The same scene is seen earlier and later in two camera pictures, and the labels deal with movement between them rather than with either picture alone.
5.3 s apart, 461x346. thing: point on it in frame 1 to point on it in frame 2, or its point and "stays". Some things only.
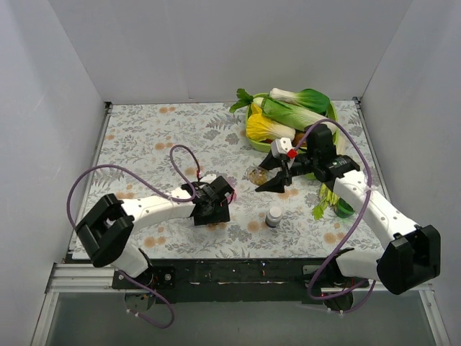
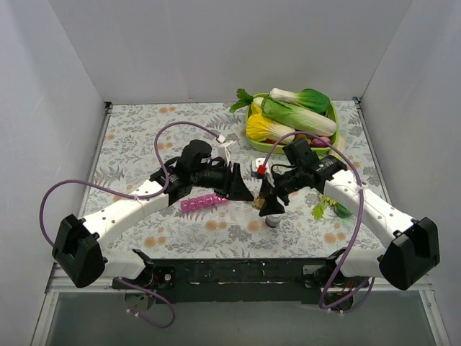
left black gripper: x=212 y=218 to x=233 y=181
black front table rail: x=235 y=280 stays
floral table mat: x=158 y=150 stays
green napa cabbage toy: x=293 y=116 stays
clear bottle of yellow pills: x=256 y=174 to x=259 y=202
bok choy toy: x=308 y=98 stays
